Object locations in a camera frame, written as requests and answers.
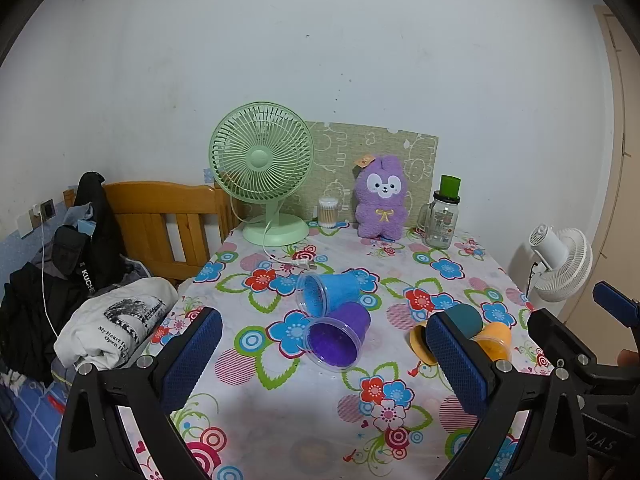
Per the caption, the glass mug jar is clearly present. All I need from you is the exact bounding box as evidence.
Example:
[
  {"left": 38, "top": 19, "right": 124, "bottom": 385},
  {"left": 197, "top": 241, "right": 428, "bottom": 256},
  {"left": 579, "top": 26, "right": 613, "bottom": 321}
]
[{"left": 419, "top": 192, "right": 461, "bottom": 249}]

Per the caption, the cotton swab jar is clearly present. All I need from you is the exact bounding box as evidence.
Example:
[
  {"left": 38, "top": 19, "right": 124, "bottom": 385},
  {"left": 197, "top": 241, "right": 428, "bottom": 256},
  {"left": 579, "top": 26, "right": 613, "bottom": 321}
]
[{"left": 318, "top": 197, "right": 348, "bottom": 226}]

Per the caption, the black bag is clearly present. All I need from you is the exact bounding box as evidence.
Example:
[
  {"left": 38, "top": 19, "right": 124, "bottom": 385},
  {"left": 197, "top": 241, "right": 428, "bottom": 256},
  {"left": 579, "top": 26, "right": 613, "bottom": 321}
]
[{"left": 52, "top": 171, "right": 126, "bottom": 301}]

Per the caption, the purple plush toy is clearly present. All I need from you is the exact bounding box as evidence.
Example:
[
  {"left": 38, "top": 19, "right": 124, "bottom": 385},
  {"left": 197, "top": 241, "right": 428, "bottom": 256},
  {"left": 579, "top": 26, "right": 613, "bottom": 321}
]
[{"left": 353, "top": 155, "right": 412, "bottom": 240}]

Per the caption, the blue plastic cup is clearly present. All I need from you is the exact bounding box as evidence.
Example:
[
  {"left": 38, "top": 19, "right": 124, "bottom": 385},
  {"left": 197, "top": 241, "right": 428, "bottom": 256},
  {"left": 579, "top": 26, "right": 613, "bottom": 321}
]
[{"left": 296, "top": 272, "right": 361, "bottom": 318}]

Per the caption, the blue checked bed sheet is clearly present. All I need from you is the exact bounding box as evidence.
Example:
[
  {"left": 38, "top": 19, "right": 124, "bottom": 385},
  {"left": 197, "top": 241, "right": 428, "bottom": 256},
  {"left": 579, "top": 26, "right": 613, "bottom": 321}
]
[{"left": 0, "top": 360, "right": 76, "bottom": 466}]

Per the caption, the dark teal plastic cup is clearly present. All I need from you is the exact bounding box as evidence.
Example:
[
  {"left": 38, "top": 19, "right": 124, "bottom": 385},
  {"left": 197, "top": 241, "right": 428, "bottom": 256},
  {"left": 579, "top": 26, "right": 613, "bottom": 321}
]
[{"left": 444, "top": 305, "right": 484, "bottom": 337}]

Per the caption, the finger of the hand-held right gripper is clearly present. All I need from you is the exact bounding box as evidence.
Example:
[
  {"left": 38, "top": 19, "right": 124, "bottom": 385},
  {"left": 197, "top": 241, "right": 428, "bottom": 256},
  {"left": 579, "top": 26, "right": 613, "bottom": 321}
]
[
  {"left": 593, "top": 282, "right": 640, "bottom": 332},
  {"left": 527, "top": 307, "right": 640, "bottom": 388}
]

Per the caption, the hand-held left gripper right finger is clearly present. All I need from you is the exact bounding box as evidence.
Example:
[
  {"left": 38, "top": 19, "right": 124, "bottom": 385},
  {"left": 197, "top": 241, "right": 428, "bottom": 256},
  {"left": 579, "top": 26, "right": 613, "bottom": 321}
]
[{"left": 425, "top": 312, "right": 594, "bottom": 480}]

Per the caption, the dark clothes pile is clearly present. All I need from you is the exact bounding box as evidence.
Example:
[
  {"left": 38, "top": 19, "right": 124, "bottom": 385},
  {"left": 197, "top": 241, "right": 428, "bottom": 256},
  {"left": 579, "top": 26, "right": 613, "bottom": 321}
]
[{"left": 0, "top": 260, "right": 71, "bottom": 386}]

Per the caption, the blue denim cloth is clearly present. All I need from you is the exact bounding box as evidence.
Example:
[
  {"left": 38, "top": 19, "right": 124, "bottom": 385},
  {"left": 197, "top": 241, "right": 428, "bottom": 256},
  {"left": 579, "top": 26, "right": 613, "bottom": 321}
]
[{"left": 62, "top": 202, "right": 98, "bottom": 236}]

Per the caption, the white printed shirt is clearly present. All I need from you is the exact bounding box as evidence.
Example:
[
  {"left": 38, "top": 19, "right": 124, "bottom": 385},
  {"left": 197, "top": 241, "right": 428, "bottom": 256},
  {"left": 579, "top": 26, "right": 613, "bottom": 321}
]
[{"left": 54, "top": 276, "right": 180, "bottom": 371}]

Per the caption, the white desk fan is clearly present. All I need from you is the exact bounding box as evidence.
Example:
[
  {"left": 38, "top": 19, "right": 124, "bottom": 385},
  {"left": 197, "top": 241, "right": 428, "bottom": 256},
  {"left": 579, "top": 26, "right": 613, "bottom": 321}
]
[{"left": 522, "top": 225, "right": 593, "bottom": 303}]

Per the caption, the yellow plastic cup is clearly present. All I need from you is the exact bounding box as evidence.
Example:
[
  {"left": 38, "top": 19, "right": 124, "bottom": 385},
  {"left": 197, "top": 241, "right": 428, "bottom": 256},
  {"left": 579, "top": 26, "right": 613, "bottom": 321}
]
[{"left": 409, "top": 322, "right": 441, "bottom": 362}]

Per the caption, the beige door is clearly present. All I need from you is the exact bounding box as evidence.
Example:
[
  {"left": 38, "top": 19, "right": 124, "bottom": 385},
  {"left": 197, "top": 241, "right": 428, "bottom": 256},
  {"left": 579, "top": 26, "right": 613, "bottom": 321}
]
[{"left": 557, "top": 5, "right": 640, "bottom": 331}]

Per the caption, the purple plastic cup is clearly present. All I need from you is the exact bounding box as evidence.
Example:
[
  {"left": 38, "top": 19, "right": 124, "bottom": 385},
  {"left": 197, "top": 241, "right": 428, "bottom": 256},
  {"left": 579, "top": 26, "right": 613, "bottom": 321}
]
[{"left": 303, "top": 302, "right": 372, "bottom": 372}]

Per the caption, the wooden bed headboard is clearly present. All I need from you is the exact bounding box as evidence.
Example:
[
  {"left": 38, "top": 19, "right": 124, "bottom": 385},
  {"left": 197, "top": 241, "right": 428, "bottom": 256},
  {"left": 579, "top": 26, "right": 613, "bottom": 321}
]
[{"left": 63, "top": 181, "right": 241, "bottom": 286}]

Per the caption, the green desk fan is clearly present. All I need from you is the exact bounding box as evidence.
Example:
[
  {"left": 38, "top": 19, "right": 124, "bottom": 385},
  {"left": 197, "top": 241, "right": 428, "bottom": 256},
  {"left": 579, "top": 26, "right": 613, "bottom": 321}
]
[{"left": 208, "top": 102, "right": 316, "bottom": 248}]

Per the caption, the white fan power cable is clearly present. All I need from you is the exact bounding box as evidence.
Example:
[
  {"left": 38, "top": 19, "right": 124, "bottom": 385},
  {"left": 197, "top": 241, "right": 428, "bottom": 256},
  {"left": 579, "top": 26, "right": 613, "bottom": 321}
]
[{"left": 262, "top": 227, "right": 317, "bottom": 272}]

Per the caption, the white charger cable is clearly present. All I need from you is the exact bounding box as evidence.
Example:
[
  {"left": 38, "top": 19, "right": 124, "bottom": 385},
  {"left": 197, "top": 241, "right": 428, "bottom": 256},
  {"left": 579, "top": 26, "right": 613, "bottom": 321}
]
[{"left": 31, "top": 204, "right": 59, "bottom": 337}]

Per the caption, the beige patterned board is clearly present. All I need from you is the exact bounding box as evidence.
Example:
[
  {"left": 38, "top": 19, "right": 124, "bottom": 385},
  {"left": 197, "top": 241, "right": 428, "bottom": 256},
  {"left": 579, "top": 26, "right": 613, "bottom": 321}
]
[{"left": 302, "top": 121, "right": 440, "bottom": 228}]

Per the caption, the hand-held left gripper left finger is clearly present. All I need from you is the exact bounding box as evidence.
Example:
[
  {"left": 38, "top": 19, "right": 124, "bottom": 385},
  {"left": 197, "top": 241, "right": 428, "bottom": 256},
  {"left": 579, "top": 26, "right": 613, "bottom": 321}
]
[{"left": 55, "top": 307, "right": 225, "bottom": 480}]

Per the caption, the orange plastic cup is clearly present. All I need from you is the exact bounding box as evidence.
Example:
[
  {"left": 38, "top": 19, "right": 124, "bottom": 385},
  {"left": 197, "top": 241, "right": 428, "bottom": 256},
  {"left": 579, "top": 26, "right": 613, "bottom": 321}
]
[{"left": 472, "top": 321, "right": 513, "bottom": 362}]

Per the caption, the floral tablecloth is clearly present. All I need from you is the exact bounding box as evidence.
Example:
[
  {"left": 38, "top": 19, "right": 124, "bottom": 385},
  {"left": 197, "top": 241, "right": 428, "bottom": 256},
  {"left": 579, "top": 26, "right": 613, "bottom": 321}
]
[{"left": 120, "top": 220, "right": 556, "bottom": 480}]

